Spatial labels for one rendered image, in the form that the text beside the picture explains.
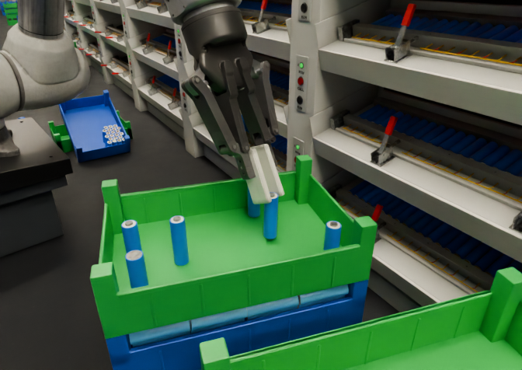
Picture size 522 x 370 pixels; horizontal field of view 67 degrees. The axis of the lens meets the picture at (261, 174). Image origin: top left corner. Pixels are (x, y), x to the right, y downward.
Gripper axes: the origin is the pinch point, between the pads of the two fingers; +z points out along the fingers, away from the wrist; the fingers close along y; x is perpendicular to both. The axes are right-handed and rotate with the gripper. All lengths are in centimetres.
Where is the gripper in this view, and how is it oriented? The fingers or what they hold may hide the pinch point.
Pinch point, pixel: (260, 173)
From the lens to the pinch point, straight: 50.3
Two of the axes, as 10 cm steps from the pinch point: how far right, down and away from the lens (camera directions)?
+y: -6.8, 3.3, -6.5
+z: 3.1, 9.4, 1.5
